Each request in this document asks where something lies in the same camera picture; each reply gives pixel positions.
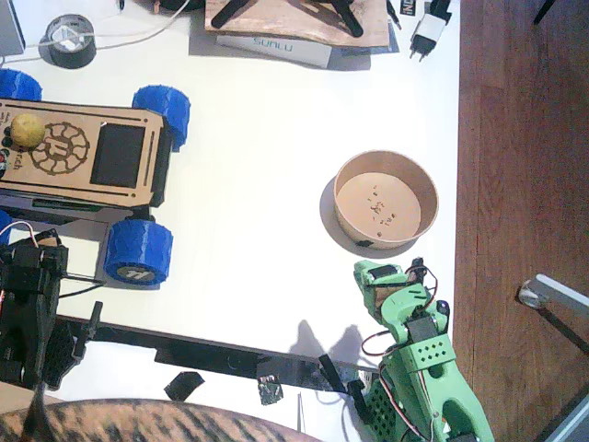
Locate flat black tape piece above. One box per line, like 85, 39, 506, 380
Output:
164, 370, 205, 402

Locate brown paper bowl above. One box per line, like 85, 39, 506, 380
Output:
331, 149, 440, 251

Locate black white power adapter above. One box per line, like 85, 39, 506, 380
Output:
408, 0, 455, 64

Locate grey laptop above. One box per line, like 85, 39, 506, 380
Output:
0, 0, 27, 56

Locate grey office chair leg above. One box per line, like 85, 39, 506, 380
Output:
519, 273, 589, 323

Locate dark blue flat book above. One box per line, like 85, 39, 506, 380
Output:
331, 20, 400, 57

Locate wooden rover body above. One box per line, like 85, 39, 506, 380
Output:
0, 97, 175, 227

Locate striped round stool seat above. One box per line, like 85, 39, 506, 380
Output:
0, 399, 323, 442

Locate black slanted furniture leg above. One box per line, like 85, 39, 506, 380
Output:
533, 0, 556, 25

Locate wooden board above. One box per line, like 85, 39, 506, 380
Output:
204, 0, 391, 49

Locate black tripod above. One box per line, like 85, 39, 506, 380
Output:
210, 0, 365, 39

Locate black duct tape roll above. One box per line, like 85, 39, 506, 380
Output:
39, 13, 98, 70

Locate yellow ball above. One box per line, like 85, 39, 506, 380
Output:
10, 113, 46, 149

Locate black table clamp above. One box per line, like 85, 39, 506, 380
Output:
72, 301, 105, 361
318, 354, 375, 424

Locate white cable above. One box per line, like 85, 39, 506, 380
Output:
0, 0, 192, 65

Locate crumpled black tape piece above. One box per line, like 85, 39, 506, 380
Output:
256, 375, 283, 406

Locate white SUNLU box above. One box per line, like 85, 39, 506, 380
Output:
215, 31, 333, 69

